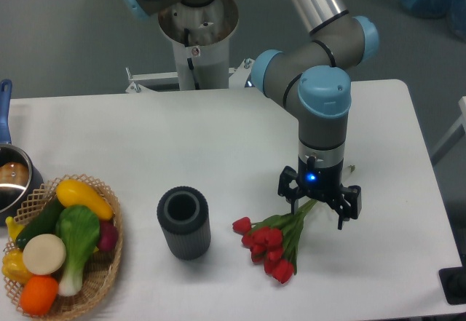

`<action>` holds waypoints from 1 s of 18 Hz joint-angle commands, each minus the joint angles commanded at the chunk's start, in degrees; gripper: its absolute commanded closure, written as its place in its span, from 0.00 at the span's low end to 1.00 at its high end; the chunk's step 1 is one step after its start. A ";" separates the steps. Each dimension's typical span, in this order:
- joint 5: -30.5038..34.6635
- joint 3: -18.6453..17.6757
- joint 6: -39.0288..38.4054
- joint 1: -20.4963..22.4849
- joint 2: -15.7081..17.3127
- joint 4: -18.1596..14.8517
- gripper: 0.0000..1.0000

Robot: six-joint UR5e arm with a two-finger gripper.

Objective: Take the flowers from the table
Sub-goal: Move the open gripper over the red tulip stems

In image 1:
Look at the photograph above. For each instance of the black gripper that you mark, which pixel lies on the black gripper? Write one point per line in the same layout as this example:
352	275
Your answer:
324	185

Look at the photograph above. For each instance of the red tulip bouquet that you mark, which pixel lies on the red tulip bouquet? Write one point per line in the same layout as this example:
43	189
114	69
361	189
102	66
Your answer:
274	241

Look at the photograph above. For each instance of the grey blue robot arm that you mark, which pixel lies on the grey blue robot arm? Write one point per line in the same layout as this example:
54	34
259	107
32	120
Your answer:
311	83

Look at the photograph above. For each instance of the dark grey ribbed vase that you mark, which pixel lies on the dark grey ribbed vase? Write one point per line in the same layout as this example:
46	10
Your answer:
183	215

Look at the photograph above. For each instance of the black device at table edge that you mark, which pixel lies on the black device at table edge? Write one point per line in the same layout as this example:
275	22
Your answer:
453	284

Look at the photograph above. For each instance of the red radish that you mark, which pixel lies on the red radish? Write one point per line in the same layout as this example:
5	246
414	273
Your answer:
109	236

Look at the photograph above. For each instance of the green bok choy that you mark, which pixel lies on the green bok choy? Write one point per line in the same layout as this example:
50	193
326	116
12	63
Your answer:
79	229

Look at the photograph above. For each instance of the yellow squash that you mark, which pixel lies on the yellow squash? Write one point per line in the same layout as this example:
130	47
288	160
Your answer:
73	192

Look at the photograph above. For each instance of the woven wicker basket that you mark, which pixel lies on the woven wicker basket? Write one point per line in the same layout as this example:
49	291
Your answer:
100	272

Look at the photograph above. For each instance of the dark green cucumber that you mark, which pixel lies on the dark green cucumber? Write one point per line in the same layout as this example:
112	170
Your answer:
43	223

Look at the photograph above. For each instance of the cream round bun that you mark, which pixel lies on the cream round bun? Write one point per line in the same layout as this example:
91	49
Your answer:
44	254

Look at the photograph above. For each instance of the orange fruit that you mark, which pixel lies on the orange fruit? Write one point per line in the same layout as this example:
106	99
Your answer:
38	295

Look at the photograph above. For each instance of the yellow banana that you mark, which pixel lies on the yellow banana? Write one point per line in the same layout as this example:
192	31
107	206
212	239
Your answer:
14	228

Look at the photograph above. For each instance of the yellow bell pepper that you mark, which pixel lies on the yellow bell pepper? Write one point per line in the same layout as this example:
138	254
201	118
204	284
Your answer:
14	268

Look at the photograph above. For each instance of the white frame leg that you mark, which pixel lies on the white frame leg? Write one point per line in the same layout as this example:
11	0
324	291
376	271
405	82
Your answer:
451	137

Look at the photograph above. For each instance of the blue handled saucepan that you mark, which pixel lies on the blue handled saucepan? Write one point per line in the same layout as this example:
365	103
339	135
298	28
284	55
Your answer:
19	176

